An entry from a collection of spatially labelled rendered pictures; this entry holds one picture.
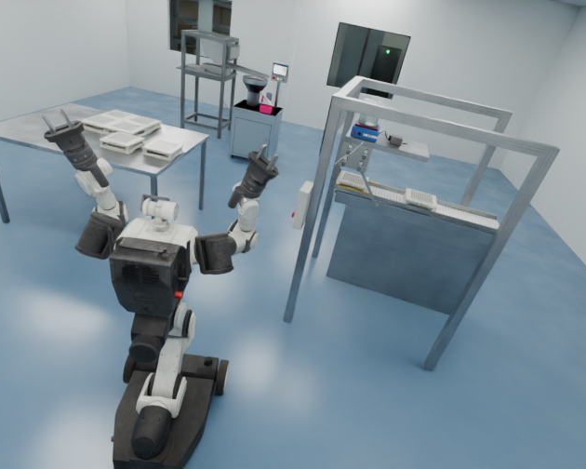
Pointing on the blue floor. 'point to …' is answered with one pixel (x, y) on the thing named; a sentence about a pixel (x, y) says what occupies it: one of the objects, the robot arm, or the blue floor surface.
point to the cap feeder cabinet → (254, 130)
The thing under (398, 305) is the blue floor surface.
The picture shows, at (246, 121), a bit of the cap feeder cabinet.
